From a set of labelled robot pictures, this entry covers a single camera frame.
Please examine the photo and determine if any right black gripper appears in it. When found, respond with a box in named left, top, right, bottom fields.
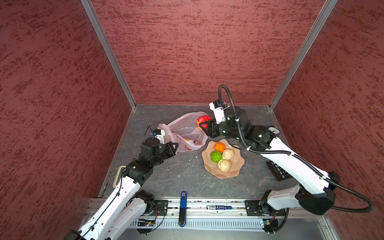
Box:
left=201, top=117, right=244, bottom=140

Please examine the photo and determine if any fake red orange fruit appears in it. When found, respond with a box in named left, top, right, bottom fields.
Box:
left=196, top=115, right=212, bottom=131

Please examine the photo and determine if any fake green round fruit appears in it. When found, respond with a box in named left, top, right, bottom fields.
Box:
left=210, top=151, right=223, bottom=163

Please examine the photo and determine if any pink scalloped plastic bowl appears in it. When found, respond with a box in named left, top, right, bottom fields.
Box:
left=202, top=140, right=245, bottom=179

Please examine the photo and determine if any pink fruit-print plastic bag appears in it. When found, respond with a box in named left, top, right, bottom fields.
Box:
left=157, top=112, right=208, bottom=153

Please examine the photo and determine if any fake pale yellow fruit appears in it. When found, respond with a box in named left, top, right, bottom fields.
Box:
left=218, top=160, right=232, bottom=172

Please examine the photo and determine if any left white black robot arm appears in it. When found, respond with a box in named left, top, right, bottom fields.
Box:
left=65, top=138, right=179, bottom=240

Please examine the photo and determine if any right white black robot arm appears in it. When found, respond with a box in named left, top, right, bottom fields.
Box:
left=201, top=101, right=374, bottom=215

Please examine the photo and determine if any small teal alarm clock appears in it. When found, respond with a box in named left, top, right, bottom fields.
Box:
left=268, top=126, right=281, bottom=136

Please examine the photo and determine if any black calculator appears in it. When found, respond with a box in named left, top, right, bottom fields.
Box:
left=266, top=161, right=292, bottom=182

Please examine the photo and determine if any blue black handheld tool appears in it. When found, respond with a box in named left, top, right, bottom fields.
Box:
left=178, top=191, right=187, bottom=228

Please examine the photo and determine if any left small circuit board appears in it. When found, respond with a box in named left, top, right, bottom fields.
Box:
left=137, top=219, right=157, bottom=228

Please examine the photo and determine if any small circuit board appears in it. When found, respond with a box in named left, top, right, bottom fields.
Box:
left=137, top=219, right=157, bottom=228
left=263, top=219, right=279, bottom=234

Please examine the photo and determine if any blue marker pen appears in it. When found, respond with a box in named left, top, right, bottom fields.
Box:
left=207, top=205, right=233, bottom=211

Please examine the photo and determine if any right small circuit board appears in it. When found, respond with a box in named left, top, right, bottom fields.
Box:
left=263, top=219, right=279, bottom=234

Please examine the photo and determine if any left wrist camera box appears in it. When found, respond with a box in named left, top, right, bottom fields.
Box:
left=153, top=129, right=165, bottom=144

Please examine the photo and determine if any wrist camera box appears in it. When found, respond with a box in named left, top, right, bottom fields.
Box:
left=209, top=100, right=228, bottom=124
left=153, top=129, right=165, bottom=144

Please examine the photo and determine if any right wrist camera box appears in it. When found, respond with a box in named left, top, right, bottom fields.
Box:
left=209, top=100, right=228, bottom=124

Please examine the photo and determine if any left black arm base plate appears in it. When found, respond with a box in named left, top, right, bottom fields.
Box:
left=143, top=200, right=169, bottom=217

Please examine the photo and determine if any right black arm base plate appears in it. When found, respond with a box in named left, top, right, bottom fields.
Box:
left=244, top=200, right=286, bottom=217

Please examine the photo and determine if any aluminium front rail frame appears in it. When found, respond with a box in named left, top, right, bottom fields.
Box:
left=73, top=197, right=340, bottom=240

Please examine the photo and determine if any right aluminium corner post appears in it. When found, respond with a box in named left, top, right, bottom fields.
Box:
left=269, top=0, right=338, bottom=112

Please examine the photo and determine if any aluminium corner post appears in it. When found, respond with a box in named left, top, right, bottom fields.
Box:
left=81, top=0, right=137, bottom=110
left=269, top=0, right=338, bottom=112

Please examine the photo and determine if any left aluminium corner post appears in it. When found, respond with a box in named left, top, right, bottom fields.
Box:
left=81, top=0, right=137, bottom=110

